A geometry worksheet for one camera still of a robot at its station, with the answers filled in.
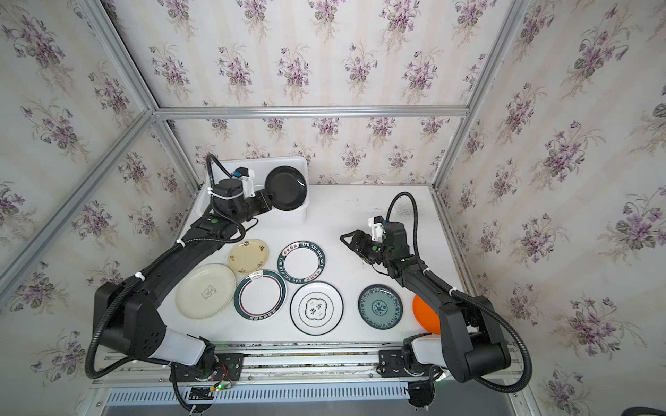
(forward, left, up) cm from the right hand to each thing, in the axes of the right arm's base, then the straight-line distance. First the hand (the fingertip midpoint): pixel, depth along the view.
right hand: (354, 241), depth 84 cm
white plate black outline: (-17, +12, -14) cm, 25 cm away
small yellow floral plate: (+2, +41, -15) cm, 43 cm away
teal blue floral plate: (-16, -9, -14) cm, 23 cm away
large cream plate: (-12, +51, -14) cm, 54 cm away
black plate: (+13, +22, +12) cm, 28 cm away
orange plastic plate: (-20, -24, -14) cm, 34 cm away
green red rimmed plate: (-14, +32, -14) cm, 37 cm away
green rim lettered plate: (0, +20, -15) cm, 25 cm away
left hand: (+10, +25, +12) cm, 30 cm away
